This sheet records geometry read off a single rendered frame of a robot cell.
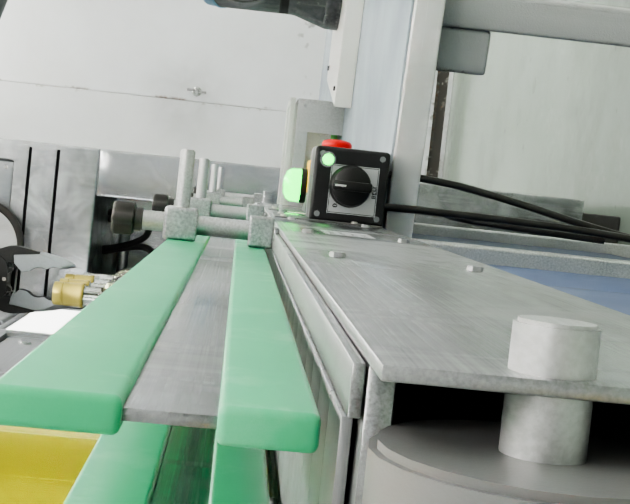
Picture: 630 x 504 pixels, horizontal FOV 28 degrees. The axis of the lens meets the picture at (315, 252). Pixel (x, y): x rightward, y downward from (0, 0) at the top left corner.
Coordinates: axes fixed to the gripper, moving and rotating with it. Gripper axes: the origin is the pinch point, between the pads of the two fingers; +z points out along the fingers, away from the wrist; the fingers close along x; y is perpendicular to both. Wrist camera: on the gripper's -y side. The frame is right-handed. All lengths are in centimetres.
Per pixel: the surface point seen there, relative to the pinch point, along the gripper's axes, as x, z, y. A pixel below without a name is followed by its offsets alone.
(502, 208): -17, 87, 99
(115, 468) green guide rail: -9, 21, -140
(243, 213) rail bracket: -16, 26, -46
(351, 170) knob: -23, 37, -62
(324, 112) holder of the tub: -31, 38, 18
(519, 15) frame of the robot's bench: -42, 53, -56
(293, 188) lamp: -19.4, 32.0, -30.4
